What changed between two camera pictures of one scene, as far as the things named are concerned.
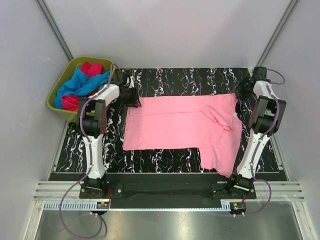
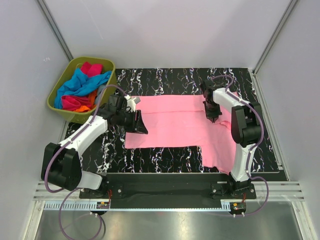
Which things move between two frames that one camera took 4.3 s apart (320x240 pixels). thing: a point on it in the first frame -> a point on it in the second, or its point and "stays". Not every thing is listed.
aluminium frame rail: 280,191 stays
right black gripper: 242,96 -> 213,116
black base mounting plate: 162,190 stays
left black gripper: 134,101 -> 137,125
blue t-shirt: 79,84 stays
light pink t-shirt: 210,122 stays
